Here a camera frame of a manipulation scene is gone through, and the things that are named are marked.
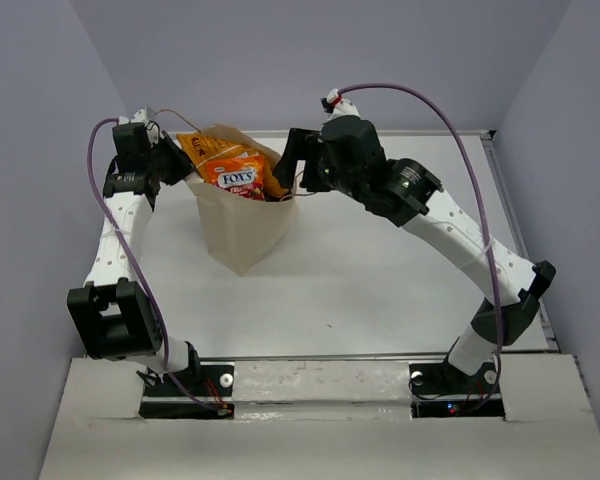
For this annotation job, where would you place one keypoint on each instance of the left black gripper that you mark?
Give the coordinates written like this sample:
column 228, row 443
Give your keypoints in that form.
column 183, row 164

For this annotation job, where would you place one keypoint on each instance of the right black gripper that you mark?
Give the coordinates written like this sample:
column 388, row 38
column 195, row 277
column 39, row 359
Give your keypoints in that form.
column 299, row 141

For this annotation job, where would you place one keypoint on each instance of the orange snack bar packet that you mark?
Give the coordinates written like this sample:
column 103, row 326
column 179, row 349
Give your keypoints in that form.
column 201, row 148

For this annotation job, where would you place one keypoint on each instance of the orange red candy packet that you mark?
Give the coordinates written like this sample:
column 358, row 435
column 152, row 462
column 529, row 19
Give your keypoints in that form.
column 241, row 176

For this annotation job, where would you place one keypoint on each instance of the beige paper bag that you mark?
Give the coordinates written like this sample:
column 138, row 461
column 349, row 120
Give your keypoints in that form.
column 239, row 232

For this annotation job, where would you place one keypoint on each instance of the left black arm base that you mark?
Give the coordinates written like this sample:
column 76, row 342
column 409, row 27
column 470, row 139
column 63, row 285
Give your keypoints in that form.
column 209, row 398

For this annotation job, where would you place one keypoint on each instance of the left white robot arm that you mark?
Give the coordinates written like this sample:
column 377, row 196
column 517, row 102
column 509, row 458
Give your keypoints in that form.
column 115, row 312

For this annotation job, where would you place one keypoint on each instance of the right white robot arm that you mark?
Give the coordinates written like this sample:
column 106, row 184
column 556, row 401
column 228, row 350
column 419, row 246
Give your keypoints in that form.
column 412, row 198

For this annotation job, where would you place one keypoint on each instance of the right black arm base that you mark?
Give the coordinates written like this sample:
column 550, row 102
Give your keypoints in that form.
column 438, row 391

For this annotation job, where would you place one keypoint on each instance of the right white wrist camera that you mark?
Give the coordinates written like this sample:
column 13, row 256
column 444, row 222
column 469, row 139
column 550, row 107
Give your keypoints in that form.
column 335, row 105

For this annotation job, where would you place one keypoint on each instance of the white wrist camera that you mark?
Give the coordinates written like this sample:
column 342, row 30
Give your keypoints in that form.
column 146, row 116
column 335, row 105

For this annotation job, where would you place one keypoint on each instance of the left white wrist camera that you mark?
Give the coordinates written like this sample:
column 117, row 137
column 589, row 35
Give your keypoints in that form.
column 146, row 116

